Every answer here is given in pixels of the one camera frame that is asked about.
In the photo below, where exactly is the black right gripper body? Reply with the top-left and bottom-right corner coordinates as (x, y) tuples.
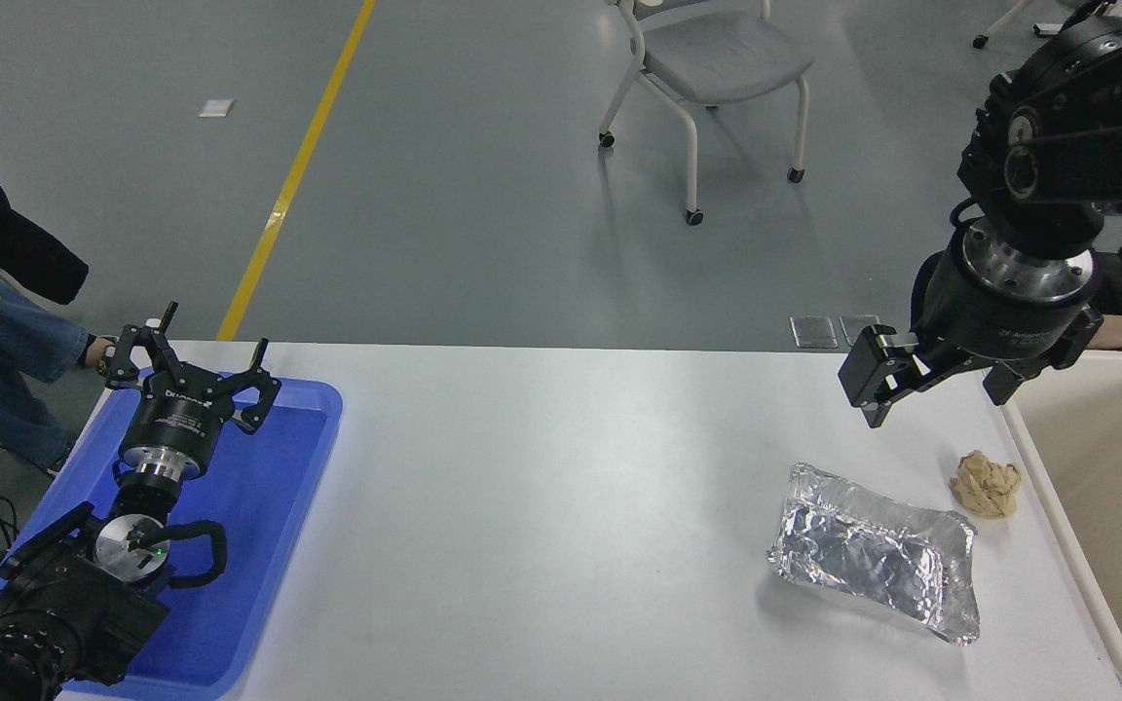
(915, 248), (1103, 369)

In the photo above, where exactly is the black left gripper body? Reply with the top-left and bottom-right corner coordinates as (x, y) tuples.
(121, 376), (241, 462)

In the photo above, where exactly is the silver foil plate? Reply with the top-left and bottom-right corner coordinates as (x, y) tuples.
(767, 462), (981, 646)

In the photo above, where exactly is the crumpled tan paper ball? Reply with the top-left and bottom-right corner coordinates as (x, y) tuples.
(949, 450), (1023, 519)

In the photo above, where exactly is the blue plastic tray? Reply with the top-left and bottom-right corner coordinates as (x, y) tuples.
(0, 378), (343, 700)

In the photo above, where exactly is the large pale bin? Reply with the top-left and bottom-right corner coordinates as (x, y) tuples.
(999, 349), (1122, 697)

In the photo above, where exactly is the white chair base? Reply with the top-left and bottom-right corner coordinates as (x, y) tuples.
(972, 0), (1070, 50)

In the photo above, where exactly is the grey wheeled chair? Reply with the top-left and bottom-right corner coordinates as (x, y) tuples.
(598, 0), (815, 227)

